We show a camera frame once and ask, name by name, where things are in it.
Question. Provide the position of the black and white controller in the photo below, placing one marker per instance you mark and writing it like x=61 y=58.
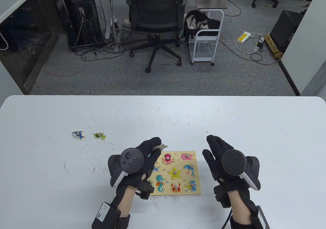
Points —
x=131 y=160
x=234 y=162

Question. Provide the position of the white metal frame rig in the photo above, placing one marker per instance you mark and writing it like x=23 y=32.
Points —
x=113 y=14

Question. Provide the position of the red crab puzzle piece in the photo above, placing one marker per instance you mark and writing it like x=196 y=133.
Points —
x=176 y=188

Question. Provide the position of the yellow starfish puzzle piece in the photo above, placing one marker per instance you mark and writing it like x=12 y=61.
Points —
x=175 y=173

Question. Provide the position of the wooden dolphin-shaped puzzle piece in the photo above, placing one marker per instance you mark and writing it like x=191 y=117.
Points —
x=189 y=169

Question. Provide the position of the black boxy case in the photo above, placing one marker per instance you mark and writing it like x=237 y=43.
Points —
x=285 y=27

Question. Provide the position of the blue yellow fish puzzle piece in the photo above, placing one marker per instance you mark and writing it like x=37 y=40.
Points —
x=191 y=185

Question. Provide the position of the person's right hand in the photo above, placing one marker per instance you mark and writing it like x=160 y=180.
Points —
x=216 y=147

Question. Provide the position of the black power adapter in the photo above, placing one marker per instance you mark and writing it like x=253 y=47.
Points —
x=259 y=45

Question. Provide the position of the black labelled wrist box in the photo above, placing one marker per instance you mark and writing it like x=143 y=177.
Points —
x=262 y=217
x=104 y=213

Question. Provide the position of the person's left hand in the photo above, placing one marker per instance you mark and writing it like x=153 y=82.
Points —
x=150 y=147

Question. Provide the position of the black mesh office chair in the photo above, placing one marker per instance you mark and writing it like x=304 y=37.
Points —
x=155 y=4

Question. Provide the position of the wooden octopus-shaped puzzle piece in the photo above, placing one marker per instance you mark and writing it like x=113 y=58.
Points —
x=168 y=158

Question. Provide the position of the wooden puzzle frame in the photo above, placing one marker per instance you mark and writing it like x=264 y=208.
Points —
x=178 y=162

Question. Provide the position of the black computer tower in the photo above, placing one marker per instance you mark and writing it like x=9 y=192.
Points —
x=81 y=17

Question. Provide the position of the person's right forearm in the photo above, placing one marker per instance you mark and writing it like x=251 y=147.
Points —
x=238 y=206

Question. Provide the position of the blue shark puzzle piece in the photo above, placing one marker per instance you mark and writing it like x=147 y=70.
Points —
x=78 y=135

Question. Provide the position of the white yellow power strip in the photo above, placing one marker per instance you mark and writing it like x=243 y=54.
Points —
x=243 y=37

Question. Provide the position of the green turtle puzzle piece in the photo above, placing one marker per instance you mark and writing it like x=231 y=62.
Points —
x=99 y=136

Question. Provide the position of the pink jellyfish puzzle piece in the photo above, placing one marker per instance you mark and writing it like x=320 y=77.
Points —
x=188 y=156

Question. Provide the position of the wooden whale-shaped puzzle piece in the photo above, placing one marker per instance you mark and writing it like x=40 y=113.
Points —
x=163 y=146

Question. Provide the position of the brown cardboard box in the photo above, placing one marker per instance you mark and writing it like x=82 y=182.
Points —
x=272 y=45

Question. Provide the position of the black bag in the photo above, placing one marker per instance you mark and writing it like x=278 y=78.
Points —
x=193 y=16

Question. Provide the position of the person's left forearm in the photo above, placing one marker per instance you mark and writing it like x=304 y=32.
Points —
x=127 y=201

